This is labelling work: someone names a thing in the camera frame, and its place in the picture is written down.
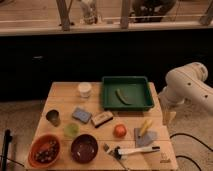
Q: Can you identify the black floor cable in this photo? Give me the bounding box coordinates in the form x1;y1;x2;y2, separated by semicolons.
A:
169;132;213;171

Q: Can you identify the orange bowl with beans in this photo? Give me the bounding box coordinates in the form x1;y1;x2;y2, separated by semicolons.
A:
28;134;61;169

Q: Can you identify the yellow handled scraper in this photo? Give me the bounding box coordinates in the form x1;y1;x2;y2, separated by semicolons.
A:
134;119;157;147

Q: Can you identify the green plastic tray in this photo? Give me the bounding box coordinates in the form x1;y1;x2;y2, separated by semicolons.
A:
101;76;154;111

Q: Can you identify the dark metal cup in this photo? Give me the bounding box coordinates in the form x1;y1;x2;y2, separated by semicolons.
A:
46;110;60;127

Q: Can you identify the dark maroon bowl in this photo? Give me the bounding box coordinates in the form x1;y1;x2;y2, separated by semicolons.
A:
71;134;98;164

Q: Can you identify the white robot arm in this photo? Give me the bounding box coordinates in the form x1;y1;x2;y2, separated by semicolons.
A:
158;62;213;115

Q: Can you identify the small green cup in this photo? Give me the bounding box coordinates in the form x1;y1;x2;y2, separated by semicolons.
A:
64;123;79;138

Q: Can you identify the white paper cup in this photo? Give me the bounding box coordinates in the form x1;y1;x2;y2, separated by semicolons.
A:
78;82;92;98

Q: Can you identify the red apple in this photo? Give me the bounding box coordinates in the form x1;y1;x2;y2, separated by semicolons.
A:
113;124;127;138

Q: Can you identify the blue sponge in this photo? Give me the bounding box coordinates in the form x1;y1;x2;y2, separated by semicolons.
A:
72;107;92;123

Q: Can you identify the metal fork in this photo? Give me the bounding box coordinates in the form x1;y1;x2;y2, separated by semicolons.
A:
103;143;130;171

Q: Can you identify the green pepper in tray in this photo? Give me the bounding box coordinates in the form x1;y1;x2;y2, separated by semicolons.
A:
115;89;131;105

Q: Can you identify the black stand at left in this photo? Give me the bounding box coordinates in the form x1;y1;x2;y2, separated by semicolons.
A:
0;129;12;171

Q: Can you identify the white handled brush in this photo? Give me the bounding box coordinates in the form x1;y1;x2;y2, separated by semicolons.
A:
114;146;160;159

